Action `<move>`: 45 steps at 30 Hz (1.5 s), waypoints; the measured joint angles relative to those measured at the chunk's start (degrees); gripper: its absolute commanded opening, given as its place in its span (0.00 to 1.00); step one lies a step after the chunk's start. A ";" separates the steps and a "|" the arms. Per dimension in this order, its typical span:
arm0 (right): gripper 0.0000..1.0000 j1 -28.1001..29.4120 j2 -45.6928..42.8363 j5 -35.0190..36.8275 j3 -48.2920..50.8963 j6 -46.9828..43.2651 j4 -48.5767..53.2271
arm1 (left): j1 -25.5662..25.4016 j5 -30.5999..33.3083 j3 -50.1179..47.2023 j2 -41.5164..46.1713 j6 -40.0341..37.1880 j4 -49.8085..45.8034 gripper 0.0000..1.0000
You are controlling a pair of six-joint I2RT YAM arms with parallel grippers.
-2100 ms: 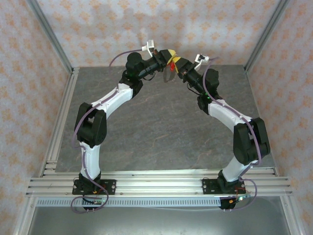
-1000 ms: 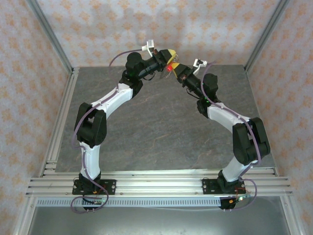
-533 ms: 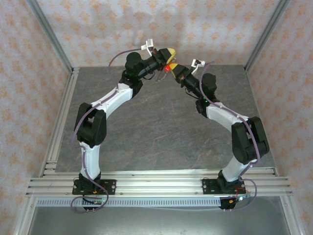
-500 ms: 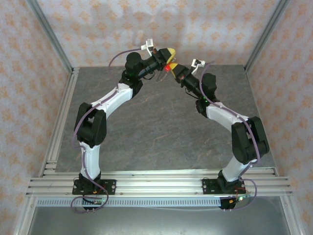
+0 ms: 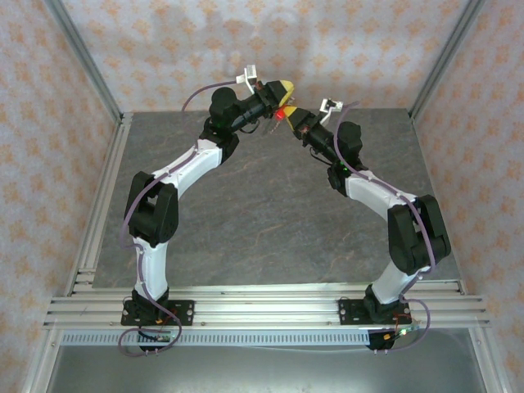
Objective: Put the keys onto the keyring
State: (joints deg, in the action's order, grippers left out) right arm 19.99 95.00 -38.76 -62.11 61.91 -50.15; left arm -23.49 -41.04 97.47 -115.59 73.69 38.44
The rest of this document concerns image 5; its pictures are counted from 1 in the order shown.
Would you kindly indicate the wide aluminium side rail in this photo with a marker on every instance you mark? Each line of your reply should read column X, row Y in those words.
column 116, row 155

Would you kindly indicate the thin aluminium side rail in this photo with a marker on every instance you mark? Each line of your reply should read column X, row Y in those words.
column 417, row 127

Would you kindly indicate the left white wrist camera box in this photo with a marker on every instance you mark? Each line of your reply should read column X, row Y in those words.
column 249, row 74

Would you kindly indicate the aluminium lower frame bar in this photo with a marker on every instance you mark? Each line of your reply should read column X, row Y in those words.
column 42, row 364
column 494, row 376

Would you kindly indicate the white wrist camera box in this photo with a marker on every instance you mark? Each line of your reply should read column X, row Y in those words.
column 249, row 74
column 329, row 105

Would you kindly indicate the aluminium corner post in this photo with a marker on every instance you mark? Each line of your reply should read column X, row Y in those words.
column 83, row 53
column 449, row 53

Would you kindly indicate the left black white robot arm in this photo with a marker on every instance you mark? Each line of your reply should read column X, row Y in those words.
column 153, row 213

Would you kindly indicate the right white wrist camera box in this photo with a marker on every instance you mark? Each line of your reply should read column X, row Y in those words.
column 329, row 105

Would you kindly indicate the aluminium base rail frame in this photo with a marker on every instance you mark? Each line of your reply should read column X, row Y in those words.
column 266, row 309

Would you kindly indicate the grey metal panel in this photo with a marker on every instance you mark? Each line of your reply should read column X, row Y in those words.
column 262, row 372

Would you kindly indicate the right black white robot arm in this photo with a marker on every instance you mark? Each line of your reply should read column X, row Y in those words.
column 417, row 237

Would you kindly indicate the small circuit board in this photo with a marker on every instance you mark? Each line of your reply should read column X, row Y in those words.
column 163, row 337
column 405, row 331

